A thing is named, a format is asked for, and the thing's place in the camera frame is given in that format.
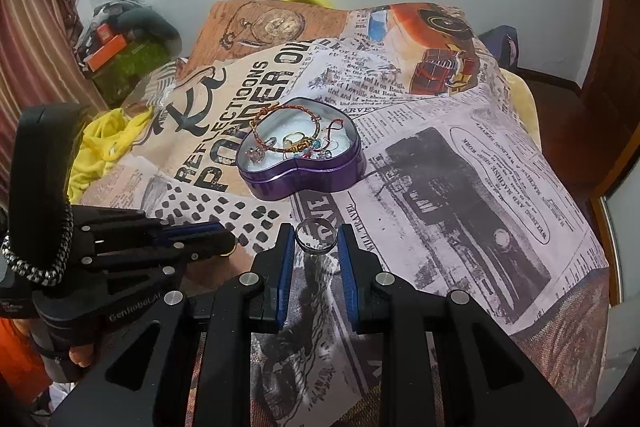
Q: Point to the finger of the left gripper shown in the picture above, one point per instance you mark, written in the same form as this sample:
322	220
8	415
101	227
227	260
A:
187	229
198	245

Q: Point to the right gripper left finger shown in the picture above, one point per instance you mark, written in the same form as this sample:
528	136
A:
187	360

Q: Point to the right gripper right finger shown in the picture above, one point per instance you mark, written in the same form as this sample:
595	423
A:
445	360

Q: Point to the gold ring cluster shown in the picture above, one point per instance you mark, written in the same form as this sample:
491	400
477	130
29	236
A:
294	138

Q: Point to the orange sleeve forearm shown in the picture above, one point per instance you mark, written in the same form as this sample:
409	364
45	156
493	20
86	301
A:
21	365

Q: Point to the left hand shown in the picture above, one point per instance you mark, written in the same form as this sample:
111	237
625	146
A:
82	355

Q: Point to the purple heart tin box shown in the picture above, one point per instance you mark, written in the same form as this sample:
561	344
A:
330	160

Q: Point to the yellow cloth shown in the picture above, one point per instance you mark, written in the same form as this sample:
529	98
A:
103	142

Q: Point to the green patterned cloth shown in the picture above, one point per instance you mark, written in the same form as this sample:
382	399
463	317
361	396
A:
118	77

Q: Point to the orange box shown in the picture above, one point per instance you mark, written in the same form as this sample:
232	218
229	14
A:
99	58

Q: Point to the newspaper print bed blanket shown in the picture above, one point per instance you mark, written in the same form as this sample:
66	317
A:
456	193

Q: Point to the striped red curtain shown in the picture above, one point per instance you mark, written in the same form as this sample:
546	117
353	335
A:
38	66

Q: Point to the pile of clutter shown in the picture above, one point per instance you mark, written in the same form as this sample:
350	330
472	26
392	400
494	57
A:
132	19

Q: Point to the brown wooden wardrobe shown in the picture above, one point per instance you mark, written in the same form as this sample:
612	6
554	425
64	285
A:
611	91

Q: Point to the dark blue bag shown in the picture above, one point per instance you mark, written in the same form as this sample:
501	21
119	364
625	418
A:
502	43

